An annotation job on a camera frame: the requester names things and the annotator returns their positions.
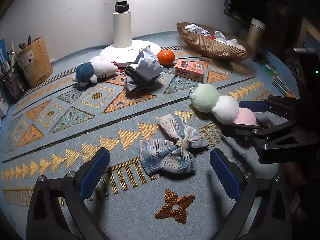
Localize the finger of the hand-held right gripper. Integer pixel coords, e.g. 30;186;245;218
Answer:
239;95;304;122
222;119;320;164

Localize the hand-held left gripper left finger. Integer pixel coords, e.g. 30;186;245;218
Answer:
26;147;111;240

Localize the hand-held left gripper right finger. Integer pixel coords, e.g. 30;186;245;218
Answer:
209;148;293;240

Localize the woven brown bowl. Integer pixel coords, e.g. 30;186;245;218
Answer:
176;22;254;62

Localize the person's right hand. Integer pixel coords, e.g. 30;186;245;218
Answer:
286;161;307;186

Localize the stack of colourful booklets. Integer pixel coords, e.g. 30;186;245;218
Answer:
271;64;297;99

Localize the patterned blue table mat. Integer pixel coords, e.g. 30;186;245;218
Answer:
0;31;300;240

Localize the plaid fabric bow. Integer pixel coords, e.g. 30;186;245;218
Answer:
139;114;209;176

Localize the beige thermos with white cap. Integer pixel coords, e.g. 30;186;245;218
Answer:
246;18;266;53

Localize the small pink carton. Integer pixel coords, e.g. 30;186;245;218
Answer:
174;59;204;82

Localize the orange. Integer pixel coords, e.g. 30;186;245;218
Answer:
157;49;176;66

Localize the dark framed panel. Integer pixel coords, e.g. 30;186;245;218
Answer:
224;0;253;23

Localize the white and blue plush toy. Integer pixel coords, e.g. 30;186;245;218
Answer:
72;55;123;88

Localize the black mesh pen holder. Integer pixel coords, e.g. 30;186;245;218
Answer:
0;61;27;102

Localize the bamboo pen holder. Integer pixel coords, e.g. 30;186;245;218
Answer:
16;36;53;88

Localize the bunch of pens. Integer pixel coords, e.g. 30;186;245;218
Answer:
0;42;17;73

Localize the white desk lamp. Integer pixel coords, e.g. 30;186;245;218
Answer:
100;0;162;65

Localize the blue workbook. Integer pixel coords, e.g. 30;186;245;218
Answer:
0;38;7;63

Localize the wooden furniture frame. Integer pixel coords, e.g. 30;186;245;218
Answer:
298;17;320;47

